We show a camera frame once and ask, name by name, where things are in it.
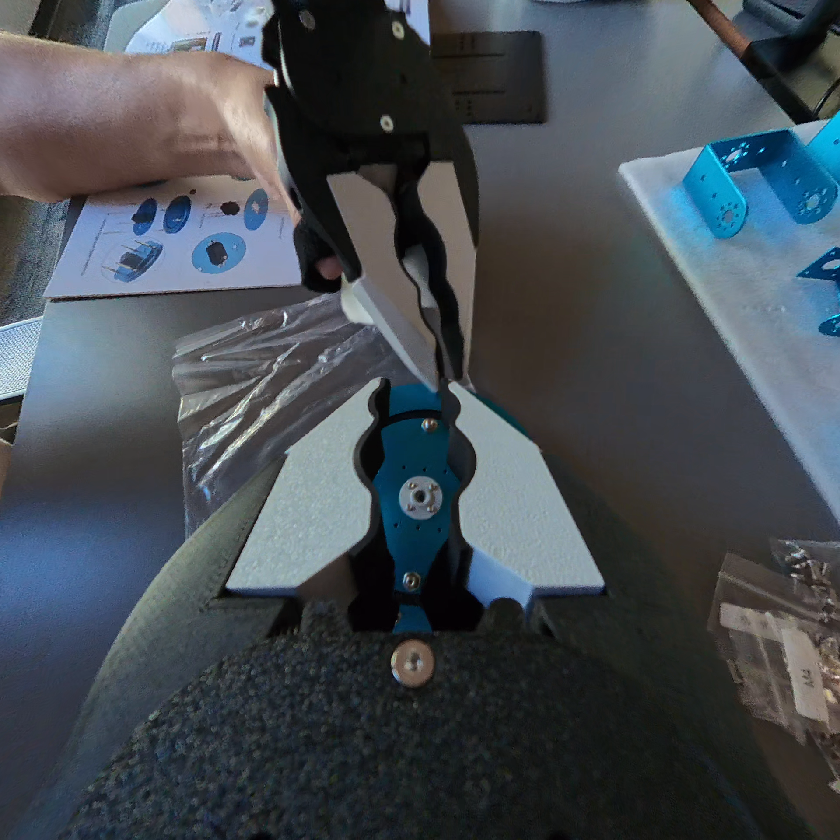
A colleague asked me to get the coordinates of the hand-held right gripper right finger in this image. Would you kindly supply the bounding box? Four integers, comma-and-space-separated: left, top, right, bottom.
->
420, 381, 606, 634

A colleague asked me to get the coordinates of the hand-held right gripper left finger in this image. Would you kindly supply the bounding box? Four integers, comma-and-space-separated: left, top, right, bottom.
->
225, 377, 401, 634

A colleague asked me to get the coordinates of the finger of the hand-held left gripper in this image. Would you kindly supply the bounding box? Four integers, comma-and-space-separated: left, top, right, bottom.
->
394, 159, 479, 385
325, 171, 450, 393

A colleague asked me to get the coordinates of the blue turntable bearing assembly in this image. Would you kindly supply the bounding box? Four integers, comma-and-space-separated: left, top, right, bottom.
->
373, 410, 463, 598

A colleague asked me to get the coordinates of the teal metal ring plate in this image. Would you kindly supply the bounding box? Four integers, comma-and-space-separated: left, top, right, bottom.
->
387, 382, 529, 634

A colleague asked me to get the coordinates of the person's left forearm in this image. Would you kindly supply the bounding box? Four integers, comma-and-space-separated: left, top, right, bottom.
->
0, 33, 185, 201

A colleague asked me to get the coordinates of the grey desk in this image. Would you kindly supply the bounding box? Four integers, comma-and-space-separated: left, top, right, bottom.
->
0, 0, 840, 840

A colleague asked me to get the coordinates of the person's left hand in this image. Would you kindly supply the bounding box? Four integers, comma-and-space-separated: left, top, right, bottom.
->
171, 51, 343, 280

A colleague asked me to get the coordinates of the black perforated metal plate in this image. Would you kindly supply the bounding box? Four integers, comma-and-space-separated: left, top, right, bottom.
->
430, 31, 547, 126

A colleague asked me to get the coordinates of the clear plastic bag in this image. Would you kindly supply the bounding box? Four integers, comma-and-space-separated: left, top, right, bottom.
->
172, 295, 473, 532

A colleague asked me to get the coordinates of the pile of small hardware bags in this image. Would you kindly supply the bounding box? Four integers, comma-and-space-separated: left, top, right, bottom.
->
707, 538, 840, 795

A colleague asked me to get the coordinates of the assembly guide sheet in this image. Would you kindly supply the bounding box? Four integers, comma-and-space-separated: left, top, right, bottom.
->
45, 0, 431, 303

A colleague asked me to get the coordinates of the white foam tray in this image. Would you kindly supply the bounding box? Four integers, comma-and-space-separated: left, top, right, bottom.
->
618, 115, 840, 519

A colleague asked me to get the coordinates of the white mesh chair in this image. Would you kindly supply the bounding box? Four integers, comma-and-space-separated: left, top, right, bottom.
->
0, 317, 43, 398

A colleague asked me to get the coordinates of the blue servo U bracket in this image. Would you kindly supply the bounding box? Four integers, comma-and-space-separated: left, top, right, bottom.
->
807, 112, 840, 198
682, 128, 821, 240

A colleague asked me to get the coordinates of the brown handled tool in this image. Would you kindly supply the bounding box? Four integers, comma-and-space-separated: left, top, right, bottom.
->
689, 0, 752, 60

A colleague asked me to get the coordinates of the blue short servo bracket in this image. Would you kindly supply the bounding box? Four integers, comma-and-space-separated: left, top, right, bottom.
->
796, 246, 840, 339

